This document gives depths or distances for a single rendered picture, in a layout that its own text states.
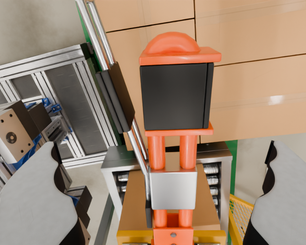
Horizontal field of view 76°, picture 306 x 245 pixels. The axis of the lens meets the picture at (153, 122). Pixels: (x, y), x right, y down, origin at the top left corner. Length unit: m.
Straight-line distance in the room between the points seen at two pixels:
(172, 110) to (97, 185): 1.97
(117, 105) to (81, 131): 1.33
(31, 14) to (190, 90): 1.52
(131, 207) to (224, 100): 0.65
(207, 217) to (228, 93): 0.54
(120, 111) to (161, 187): 0.12
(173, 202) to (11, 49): 1.63
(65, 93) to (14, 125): 0.76
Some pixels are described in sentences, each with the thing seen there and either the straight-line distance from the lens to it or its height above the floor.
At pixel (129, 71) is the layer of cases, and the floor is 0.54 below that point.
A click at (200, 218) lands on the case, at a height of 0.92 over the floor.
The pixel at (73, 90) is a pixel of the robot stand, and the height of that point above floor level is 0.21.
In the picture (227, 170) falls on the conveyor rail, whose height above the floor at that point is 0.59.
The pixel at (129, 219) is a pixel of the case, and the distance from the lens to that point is 0.92.
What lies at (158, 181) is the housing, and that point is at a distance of 0.27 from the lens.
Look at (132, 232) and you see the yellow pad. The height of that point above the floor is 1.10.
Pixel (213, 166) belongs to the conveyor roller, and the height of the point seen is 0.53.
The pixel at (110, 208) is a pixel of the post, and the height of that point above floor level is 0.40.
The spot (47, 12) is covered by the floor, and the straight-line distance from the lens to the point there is 1.60.
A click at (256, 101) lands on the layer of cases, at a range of 1.05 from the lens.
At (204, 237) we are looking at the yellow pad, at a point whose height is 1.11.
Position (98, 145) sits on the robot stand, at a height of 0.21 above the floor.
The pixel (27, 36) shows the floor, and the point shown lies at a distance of 1.69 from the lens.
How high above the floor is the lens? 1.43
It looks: 62 degrees down
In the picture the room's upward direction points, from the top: 176 degrees counter-clockwise
